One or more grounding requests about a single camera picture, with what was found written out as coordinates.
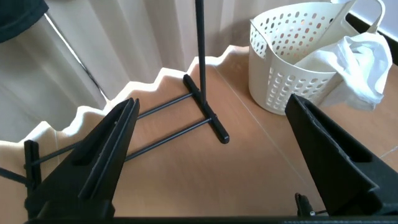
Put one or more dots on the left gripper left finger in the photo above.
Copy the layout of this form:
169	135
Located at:
93	168

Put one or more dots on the white garment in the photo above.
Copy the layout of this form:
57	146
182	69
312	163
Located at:
360	68

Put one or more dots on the black clothes rack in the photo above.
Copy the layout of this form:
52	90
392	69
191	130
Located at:
201	62

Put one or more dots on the black shorts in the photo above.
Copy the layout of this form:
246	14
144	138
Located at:
18	15

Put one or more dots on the white laundry basket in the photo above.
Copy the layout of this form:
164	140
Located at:
273	81

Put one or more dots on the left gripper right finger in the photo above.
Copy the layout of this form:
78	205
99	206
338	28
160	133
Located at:
335	174

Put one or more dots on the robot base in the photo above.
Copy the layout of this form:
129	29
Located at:
303	205

